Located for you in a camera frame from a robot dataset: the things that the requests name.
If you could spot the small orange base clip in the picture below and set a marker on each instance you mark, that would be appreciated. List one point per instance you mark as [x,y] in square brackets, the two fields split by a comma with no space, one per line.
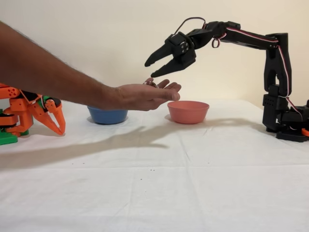
[306,132]

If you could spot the red candy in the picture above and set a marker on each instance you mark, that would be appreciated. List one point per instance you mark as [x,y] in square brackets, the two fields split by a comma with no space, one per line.
[152,83]

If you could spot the person's bare hand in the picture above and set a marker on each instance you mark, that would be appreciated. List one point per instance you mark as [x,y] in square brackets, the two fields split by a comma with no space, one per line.
[140,96]

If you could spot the white tablecloth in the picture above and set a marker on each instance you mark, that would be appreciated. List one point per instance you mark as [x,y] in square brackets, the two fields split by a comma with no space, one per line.
[120,193]

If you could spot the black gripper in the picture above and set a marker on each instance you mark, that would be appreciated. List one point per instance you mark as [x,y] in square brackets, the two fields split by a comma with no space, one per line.
[181,59]

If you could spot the green robot base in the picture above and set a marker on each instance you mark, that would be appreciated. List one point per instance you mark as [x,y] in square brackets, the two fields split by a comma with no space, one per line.
[8,140]

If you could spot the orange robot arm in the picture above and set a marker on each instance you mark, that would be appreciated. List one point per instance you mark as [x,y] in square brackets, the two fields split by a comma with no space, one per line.
[21,108]

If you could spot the blue bowl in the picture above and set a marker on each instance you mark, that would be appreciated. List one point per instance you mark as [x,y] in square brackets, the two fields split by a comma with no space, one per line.
[108,117]

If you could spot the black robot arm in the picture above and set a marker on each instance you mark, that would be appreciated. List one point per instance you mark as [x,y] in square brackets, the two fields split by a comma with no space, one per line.
[275,72]

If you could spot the pink bowl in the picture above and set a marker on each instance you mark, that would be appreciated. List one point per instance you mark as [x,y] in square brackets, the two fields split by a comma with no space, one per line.
[188,112]

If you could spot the person's bare forearm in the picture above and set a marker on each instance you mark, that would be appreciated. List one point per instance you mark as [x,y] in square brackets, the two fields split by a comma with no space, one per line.
[41,70]

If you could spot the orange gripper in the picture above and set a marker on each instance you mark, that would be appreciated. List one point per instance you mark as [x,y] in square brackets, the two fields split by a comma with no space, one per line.
[51,105]

